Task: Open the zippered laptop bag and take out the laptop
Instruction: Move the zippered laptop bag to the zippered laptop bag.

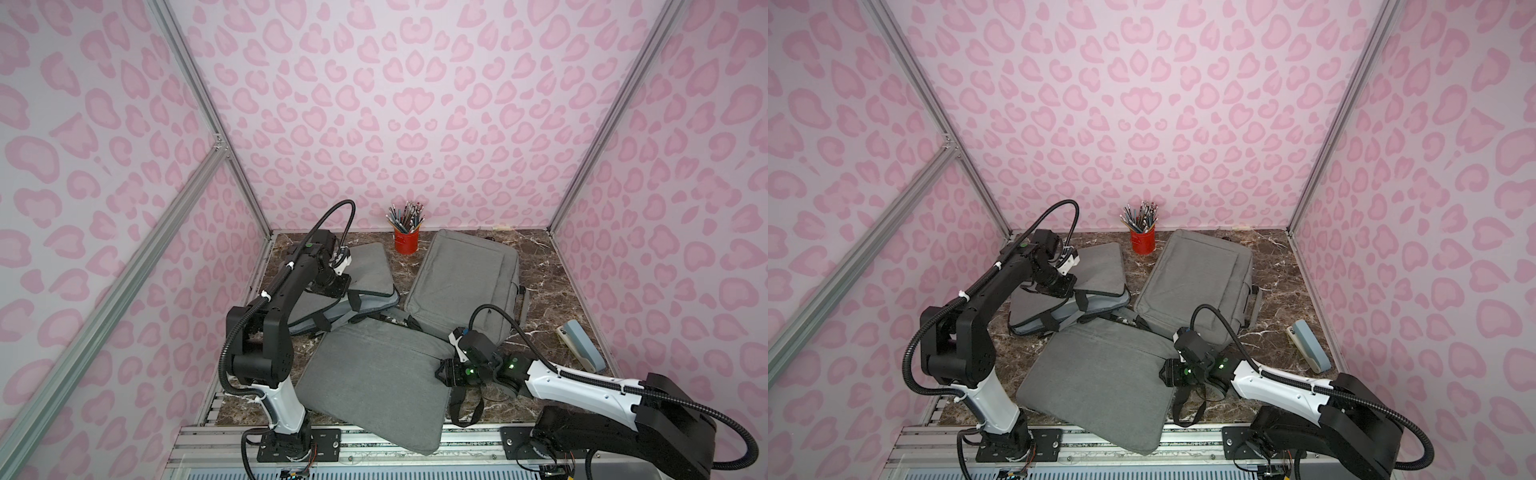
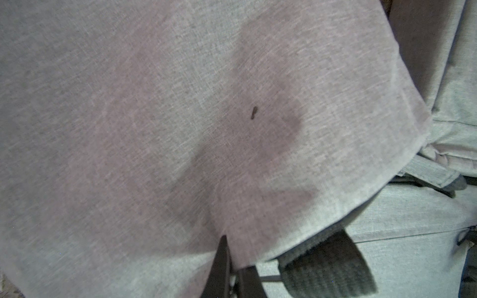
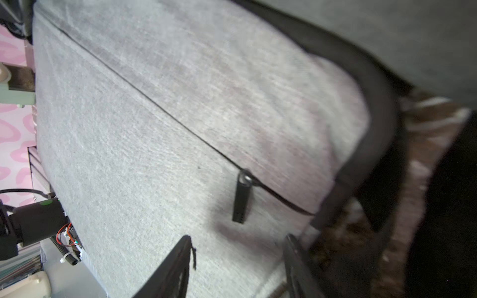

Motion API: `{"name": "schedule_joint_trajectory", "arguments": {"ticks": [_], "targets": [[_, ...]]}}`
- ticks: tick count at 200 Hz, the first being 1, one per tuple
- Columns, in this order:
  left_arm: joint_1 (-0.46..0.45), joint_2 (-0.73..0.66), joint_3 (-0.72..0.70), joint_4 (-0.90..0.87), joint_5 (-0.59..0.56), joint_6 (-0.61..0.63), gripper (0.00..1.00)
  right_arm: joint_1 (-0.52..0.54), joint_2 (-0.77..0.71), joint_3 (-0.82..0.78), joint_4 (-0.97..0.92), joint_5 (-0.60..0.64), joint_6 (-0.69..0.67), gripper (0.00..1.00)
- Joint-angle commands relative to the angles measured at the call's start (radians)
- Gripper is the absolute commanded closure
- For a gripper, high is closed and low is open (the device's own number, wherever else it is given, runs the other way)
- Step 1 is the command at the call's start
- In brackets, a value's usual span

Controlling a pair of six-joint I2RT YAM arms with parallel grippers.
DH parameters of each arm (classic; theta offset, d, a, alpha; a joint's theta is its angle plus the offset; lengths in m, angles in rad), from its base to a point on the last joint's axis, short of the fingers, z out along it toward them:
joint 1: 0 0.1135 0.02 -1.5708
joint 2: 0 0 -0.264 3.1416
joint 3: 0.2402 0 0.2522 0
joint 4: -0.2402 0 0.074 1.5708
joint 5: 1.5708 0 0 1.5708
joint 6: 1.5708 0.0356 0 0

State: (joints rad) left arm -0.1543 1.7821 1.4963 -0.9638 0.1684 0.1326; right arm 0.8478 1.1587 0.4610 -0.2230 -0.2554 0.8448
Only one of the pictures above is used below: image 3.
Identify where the grey laptop bag with strap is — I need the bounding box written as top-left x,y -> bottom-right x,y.
33,1 -> 399,298

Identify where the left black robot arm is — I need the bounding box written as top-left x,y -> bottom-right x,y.
1,189 -> 83,266

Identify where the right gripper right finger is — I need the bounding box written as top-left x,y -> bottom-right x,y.
283,234 -> 325,298

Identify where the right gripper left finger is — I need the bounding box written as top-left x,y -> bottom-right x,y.
133,235 -> 196,298

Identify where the grey laptop sleeve top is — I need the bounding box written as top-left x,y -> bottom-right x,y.
266,1 -> 477,109

